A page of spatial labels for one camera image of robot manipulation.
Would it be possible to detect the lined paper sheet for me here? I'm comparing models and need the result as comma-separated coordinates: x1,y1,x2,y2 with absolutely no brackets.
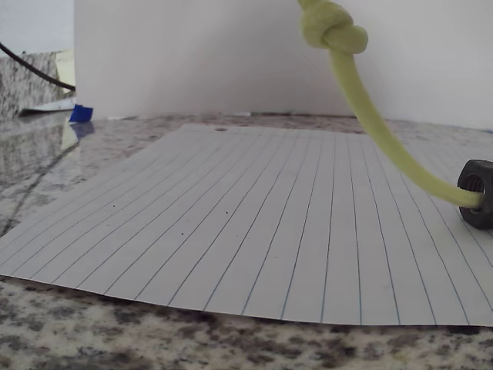
0,123,493,328

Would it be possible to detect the black hex nut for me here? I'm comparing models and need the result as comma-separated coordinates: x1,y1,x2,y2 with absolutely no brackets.
457,159,493,231

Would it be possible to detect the yellow-green knotted rope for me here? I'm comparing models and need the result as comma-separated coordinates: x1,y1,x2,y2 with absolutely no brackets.
298,0,485,205

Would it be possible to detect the flat white sheet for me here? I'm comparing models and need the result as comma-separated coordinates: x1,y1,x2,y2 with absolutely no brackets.
21,98,78,116

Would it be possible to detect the granite backsplash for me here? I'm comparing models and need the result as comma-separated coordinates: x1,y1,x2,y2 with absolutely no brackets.
0,49,76,124

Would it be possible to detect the pale yellow paper note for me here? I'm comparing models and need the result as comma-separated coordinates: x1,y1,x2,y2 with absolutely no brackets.
55,49,76,89

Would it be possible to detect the thick black cable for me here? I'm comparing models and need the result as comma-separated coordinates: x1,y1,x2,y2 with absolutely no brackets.
0,41,76,93

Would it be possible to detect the white foam board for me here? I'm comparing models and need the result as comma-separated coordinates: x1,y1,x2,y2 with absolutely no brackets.
72,0,493,130

